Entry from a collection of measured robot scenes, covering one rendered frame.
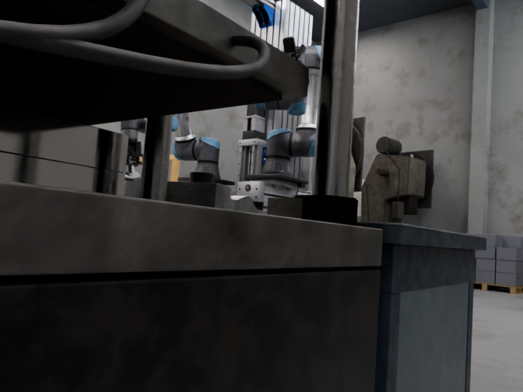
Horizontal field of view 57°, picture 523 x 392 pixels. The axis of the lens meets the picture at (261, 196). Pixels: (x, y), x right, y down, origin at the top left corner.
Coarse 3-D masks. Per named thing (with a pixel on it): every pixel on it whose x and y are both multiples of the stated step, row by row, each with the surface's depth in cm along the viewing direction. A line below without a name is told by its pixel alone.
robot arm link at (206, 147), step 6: (204, 138) 260; (210, 138) 260; (198, 144) 261; (204, 144) 259; (210, 144) 259; (216, 144) 261; (192, 150) 262; (198, 150) 260; (204, 150) 259; (210, 150) 259; (216, 150) 261; (198, 156) 261; (204, 156) 258; (210, 156) 259; (216, 156) 261
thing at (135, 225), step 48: (0, 192) 30; (48, 192) 32; (96, 192) 36; (0, 240) 30; (48, 240) 32; (96, 240) 35; (144, 240) 39; (192, 240) 43; (240, 240) 49; (288, 240) 56; (336, 240) 65
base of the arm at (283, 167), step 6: (270, 156) 227; (276, 156) 226; (282, 156) 226; (270, 162) 226; (276, 162) 225; (282, 162) 226; (288, 162) 228; (264, 168) 228; (270, 168) 225; (276, 168) 225; (282, 168) 224; (288, 168) 226; (288, 174) 225
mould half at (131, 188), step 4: (128, 180) 174; (136, 180) 176; (140, 180) 178; (128, 184) 174; (132, 184) 175; (136, 184) 176; (124, 188) 173; (128, 188) 174; (132, 188) 175; (136, 188) 177; (124, 192) 172; (128, 192) 174; (132, 192) 175; (136, 192) 177; (128, 196) 174; (132, 196) 175; (136, 196) 177
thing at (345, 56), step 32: (352, 0) 78; (352, 32) 78; (320, 64) 80; (352, 64) 78; (320, 96) 78; (352, 96) 78; (320, 128) 78; (352, 128) 78; (320, 160) 77; (320, 192) 76; (352, 224) 75
